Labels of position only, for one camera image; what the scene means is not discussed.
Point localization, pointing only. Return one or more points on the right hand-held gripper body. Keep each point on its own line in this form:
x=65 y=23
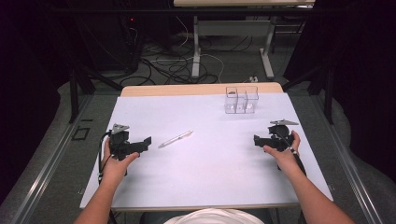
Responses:
x=280 y=137

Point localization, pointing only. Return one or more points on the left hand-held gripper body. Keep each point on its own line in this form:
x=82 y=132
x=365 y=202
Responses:
x=120 y=144

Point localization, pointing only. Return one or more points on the person's left hand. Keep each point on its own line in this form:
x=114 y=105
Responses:
x=115 y=166

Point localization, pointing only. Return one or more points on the person's right hand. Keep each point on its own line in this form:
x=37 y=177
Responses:
x=285 y=158

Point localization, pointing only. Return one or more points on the white pen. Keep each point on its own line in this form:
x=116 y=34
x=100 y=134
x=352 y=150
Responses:
x=175 y=139

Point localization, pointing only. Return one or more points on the black floor outlet cover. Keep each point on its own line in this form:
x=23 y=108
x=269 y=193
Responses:
x=80 y=133

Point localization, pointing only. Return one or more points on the clear acrylic organizer box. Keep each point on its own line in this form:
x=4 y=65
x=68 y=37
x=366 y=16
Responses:
x=241 y=100

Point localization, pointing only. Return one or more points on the white table mat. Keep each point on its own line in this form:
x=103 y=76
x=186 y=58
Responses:
x=205 y=168

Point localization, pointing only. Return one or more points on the black metal stand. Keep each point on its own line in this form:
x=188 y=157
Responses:
x=74 y=96
x=327 y=90

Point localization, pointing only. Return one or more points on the person's white shirt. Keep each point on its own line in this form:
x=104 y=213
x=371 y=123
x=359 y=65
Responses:
x=214 y=217

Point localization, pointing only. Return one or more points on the black computer tower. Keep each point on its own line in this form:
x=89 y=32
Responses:
x=130 y=43

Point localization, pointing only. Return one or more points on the metal floor rail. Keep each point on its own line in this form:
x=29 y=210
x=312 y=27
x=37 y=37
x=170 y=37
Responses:
x=46 y=168
x=345 y=161

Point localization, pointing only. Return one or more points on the white metal desk frame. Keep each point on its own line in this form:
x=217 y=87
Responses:
x=232 y=28

